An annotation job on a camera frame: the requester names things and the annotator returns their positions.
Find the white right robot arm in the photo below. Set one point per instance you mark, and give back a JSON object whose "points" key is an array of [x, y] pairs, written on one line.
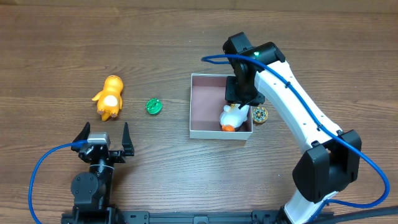
{"points": [[325, 167]]}

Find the orange plush toy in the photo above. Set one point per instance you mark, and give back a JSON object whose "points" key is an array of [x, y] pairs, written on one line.
{"points": [[109, 101]]}

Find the gold blue spinning top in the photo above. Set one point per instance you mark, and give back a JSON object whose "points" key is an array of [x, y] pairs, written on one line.
{"points": [[259, 115]]}

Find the white plush duck yellow hat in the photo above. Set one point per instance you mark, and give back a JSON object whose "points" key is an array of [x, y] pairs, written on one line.
{"points": [[233, 117]]}

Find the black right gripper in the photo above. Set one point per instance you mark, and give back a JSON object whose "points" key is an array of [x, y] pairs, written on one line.
{"points": [[232, 92]]}

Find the green spinning top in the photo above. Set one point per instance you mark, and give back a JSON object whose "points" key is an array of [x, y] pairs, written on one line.
{"points": [[154, 106]]}

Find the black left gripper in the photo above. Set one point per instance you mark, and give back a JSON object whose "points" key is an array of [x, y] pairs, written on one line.
{"points": [[115, 154]]}

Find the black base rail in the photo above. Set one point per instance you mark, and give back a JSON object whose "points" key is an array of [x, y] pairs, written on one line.
{"points": [[144, 217]]}

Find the white cardboard box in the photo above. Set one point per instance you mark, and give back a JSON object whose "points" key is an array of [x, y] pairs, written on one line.
{"points": [[207, 92]]}

